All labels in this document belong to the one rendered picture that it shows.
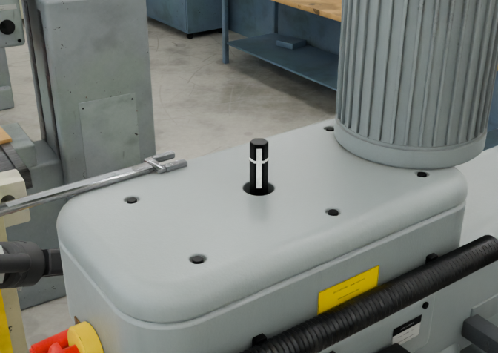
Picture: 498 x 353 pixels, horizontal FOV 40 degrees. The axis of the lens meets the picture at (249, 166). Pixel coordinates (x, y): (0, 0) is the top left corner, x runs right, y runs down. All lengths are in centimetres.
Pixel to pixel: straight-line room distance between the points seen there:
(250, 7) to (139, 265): 761
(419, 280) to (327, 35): 643
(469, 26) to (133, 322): 49
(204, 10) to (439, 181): 751
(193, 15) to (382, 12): 742
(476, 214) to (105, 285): 59
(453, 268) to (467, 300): 18
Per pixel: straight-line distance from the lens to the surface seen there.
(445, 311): 100
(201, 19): 827
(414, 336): 95
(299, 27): 752
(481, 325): 105
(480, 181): 116
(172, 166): 85
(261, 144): 77
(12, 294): 285
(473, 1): 82
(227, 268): 67
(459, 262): 87
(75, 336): 77
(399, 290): 80
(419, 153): 86
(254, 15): 818
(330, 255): 73
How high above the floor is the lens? 227
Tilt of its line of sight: 26 degrees down
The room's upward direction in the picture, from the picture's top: straight up
